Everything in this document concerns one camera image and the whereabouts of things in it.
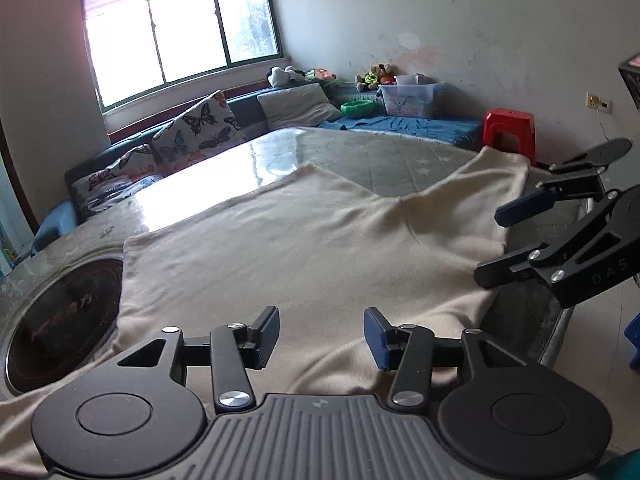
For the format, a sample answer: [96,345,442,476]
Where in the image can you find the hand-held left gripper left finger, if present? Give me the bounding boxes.
[116,305,280,415]

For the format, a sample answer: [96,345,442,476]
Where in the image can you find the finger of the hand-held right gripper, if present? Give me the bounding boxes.
[473,188,634,290]
[494,152,607,228]

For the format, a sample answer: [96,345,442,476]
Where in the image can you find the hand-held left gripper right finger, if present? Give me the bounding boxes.
[363,307,526,416]

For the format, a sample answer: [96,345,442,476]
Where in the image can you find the cream knit garment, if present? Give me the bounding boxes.
[0,145,531,479]

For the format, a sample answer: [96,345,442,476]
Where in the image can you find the dark blue plastic stool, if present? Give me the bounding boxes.
[624,310,640,357]

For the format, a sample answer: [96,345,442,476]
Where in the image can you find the red plastic stool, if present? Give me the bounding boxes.
[482,108,537,166]

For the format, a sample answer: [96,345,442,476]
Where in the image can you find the blue blanket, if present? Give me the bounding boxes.
[319,114,484,152]

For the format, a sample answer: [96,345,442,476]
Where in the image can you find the green plastic bowl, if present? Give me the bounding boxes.
[340,98,377,117]

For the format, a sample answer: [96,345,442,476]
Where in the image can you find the teal object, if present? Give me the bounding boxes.
[596,452,640,480]

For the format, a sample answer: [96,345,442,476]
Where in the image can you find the brown plush toys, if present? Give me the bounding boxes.
[354,63,397,92]

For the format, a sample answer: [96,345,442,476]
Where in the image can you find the round black induction cooktop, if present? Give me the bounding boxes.
[4,255,124,396]

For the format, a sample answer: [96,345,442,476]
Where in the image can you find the large butterfly print cushion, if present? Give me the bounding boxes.
[150,90,247,166]

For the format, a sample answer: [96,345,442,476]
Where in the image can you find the dark blue sofa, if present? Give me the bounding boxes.
[64,80,351,211]

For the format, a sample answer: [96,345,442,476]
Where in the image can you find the small butterfly print cushion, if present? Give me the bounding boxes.
[70,143,163,221]

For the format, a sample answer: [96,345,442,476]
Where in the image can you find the grey pillow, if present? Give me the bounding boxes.
[257,82,342,131]

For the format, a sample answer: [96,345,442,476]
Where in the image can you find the light blue plastic stool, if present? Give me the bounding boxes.
[31,199,79,257]

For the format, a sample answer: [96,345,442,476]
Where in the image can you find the black and white plush toy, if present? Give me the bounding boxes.
[266,65,307,89]

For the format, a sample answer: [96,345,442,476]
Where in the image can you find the white power cable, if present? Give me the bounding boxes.
[596,109,617,142]

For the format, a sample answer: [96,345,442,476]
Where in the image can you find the clear storage box blue handles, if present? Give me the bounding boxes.
[377,74,447,120]

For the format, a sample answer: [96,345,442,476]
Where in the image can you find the dark framed wall picture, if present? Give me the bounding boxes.
[618,52,640,111]

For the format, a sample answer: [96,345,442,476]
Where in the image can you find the window with green frame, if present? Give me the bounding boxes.
[81,0,282,111]

